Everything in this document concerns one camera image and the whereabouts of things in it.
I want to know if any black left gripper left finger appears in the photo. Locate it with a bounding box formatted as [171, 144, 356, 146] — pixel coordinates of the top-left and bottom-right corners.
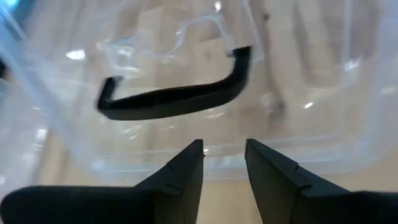
[0, 138, 205, 224]

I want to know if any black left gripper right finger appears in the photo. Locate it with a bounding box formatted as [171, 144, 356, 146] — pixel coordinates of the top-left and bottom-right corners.
[244, 138, 398, 224]

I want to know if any clear plastic container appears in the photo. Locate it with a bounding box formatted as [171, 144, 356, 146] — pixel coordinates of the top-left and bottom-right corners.
[0, 0, 398, 187]

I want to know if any clear plastic storage box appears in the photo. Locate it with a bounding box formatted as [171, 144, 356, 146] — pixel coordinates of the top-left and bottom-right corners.
[0, 0, 398, 187]

